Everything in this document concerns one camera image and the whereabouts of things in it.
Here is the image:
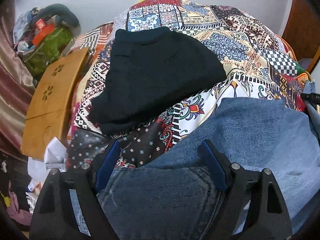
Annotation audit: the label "folded dark navy garment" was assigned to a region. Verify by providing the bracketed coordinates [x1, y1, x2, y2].
[88, 27, 226, 135]

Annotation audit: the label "brown wooden wardrobe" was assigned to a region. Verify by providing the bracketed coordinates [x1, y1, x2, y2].
[282, 0, 319, 73]

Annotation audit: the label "white cloth pile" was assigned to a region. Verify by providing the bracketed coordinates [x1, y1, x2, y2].
[27, 137, 68, 183]

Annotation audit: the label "pink striped curtain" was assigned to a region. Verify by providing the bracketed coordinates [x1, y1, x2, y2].
[1, 1, 35, 161]

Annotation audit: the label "colourful patchwork bedspread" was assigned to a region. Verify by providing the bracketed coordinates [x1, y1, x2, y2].
[67, 0, 310, 169]

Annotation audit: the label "grey neck pillow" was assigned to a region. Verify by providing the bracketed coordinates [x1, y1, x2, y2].
[33, 3, 81, 36]

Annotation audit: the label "bamboo lap desk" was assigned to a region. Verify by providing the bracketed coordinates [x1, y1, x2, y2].
[21, 47, 89, 160]

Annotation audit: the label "orange striped blanket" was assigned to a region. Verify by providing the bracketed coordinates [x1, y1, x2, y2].
[60, 22, 113, 57]

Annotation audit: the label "green patterned storage box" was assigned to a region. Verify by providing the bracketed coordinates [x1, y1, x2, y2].
[18, 25, 73, 77]

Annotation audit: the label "orange red box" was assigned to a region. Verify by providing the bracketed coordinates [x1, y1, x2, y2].
[32, 24, 55, 46]

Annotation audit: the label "blue denim jeans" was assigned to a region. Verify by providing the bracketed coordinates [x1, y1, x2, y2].
[98, 98, 319, 239]

